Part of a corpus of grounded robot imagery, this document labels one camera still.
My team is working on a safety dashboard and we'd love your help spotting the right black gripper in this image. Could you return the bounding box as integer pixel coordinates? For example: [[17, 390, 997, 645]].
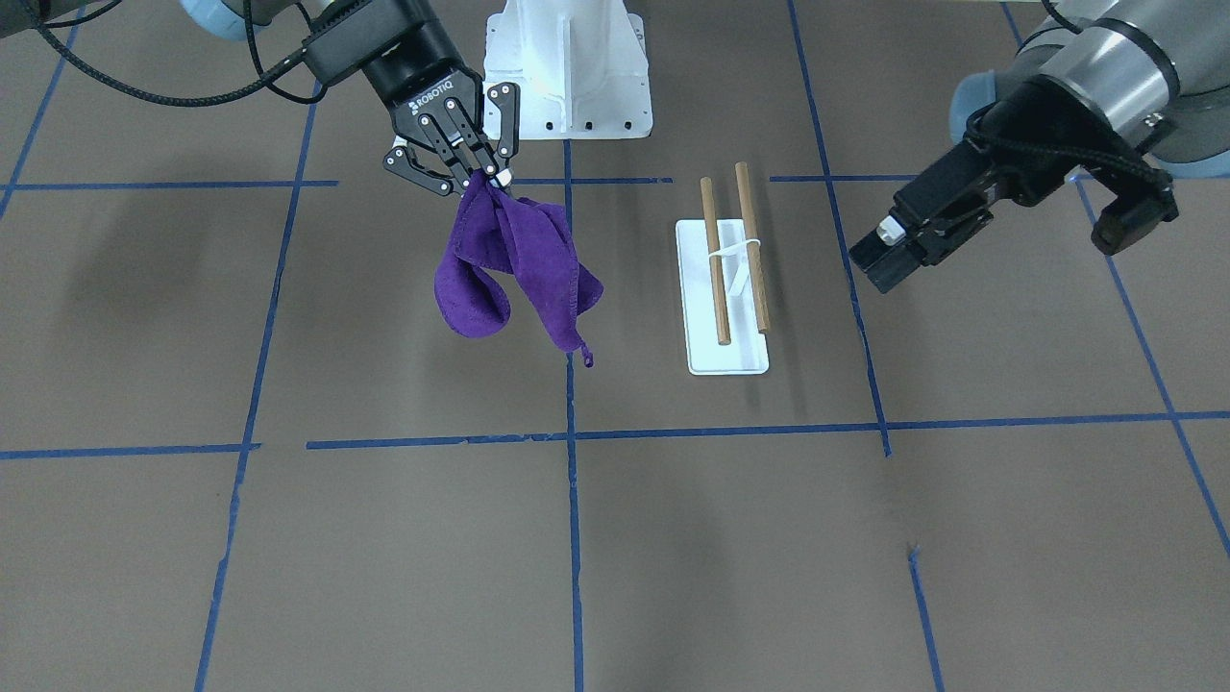
[[363, 21, 520, 197]]

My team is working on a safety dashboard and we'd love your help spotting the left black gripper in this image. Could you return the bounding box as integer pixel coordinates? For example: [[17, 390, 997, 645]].
[[849, 79, 1153, 294]]

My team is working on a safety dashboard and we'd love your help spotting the purple towel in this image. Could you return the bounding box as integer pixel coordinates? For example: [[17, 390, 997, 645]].
[[433, 171, 603, 368]]

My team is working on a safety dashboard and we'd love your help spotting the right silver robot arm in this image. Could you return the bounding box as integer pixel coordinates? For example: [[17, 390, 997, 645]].
[[1, 1, 520, 195]]

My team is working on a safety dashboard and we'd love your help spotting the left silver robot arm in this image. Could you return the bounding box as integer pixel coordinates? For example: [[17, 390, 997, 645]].
[[849, 1, 1229, 293]]

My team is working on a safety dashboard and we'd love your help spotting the white wooden towel rack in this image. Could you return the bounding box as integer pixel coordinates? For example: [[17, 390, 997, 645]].
[[674, 161, 772, 377]]

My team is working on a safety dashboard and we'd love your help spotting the brown paper table cover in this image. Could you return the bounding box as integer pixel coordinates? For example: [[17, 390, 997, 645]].
[[2, 1, 1228, 691]]

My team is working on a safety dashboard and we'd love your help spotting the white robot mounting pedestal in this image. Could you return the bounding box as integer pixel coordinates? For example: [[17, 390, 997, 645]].
[[483, 1, 653, 140]]

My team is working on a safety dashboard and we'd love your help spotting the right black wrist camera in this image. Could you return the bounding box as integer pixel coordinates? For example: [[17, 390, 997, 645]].
[[303, 1, 431, 87]]

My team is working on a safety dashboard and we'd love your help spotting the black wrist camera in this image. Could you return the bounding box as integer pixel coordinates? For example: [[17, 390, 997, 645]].
[[1091, 168, 1180, 256], [303, 1, 431, 87]]

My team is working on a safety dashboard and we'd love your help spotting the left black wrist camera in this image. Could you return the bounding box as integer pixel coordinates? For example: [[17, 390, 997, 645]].
[[1091, 168, 1180, 256]]

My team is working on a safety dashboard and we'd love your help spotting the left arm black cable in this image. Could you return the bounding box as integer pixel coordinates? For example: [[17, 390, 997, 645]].
[[970, 0, 1173, 193]]

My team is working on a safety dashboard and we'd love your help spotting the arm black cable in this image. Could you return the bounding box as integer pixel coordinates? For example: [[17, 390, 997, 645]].
[[18, 0, 319, 107], [970, 0, 1173, 193]]

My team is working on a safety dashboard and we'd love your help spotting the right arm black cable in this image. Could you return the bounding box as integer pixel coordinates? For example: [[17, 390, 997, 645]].
[[18, 0, 319, 107]]

